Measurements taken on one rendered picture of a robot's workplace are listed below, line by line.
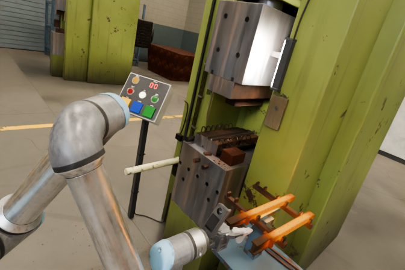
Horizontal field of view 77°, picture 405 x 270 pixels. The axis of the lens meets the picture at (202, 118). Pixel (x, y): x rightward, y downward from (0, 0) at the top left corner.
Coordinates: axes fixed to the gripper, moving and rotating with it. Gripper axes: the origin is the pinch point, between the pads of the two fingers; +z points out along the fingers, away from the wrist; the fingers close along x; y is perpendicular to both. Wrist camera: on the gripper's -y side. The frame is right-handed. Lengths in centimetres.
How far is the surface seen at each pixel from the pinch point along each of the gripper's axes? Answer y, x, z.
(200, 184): 21, -47, 22
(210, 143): -3, -53, 28
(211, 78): -40, -64, 27
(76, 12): -45, -541, 69
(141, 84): -21, -114, 9
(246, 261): 26.4, 2.0, 11.7
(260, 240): -1.9, 12.3, -3.6
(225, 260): 26.4, -3.0, 3.3
